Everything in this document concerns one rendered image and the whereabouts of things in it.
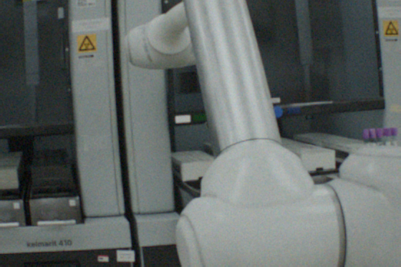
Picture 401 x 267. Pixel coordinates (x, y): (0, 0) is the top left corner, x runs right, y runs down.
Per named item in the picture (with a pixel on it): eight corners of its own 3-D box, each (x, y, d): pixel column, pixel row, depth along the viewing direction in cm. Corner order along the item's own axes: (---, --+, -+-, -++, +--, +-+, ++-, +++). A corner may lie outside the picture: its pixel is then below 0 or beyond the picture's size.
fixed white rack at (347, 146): (321, 161, 258) (320, 141, 258) (350, 157, 260) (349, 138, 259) (353, 170, 229) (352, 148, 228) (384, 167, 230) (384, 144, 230)
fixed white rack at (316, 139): (293, 153, 289) (292, 134, 289) (320, 150, 291) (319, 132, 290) (319, 161, 260) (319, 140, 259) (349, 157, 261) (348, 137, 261)
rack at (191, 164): (167, 174, 257) (165, 152, 256) (200, 171, 258) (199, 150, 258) (183, 185, 227) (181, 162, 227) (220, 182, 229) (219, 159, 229)
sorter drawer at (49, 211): (35, 192, 277) (32, 165, 277) (74, 190, 280) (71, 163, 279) (31, 229, 206) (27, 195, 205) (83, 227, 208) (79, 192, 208)
